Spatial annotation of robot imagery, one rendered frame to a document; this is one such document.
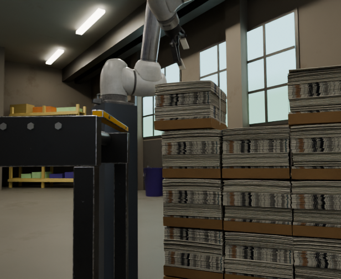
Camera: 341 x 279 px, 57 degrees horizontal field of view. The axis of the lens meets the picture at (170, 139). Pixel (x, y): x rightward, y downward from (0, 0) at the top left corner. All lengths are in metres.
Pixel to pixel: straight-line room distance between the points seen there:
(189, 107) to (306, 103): 0.51
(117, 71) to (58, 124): 1.09
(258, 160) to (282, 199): 0.19
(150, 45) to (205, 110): 0.60
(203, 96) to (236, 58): 3.45
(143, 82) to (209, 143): 0.62
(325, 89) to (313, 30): 3.00
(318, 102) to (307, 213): 0.46
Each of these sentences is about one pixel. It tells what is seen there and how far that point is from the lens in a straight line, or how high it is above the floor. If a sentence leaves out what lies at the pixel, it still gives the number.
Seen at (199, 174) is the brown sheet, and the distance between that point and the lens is 1.47.
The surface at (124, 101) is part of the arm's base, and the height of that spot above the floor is 1.02.
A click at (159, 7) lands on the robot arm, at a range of 1.37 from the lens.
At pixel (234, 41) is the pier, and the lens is 5.02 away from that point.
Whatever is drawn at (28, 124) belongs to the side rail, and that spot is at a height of 0.78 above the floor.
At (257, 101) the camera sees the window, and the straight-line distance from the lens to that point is 4.71.
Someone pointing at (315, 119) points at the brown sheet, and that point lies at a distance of 1.44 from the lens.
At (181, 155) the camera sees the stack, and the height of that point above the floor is 0.71.
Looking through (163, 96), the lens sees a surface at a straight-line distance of 1.56.
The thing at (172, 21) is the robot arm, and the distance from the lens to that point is 1.43.
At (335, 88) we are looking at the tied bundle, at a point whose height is 0.97.
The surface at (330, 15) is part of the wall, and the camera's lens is 4.38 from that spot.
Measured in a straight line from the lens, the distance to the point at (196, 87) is 1.51.
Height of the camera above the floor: 0.70
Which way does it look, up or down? 3 degrees up
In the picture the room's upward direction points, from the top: 1 degrees counter-clockwise
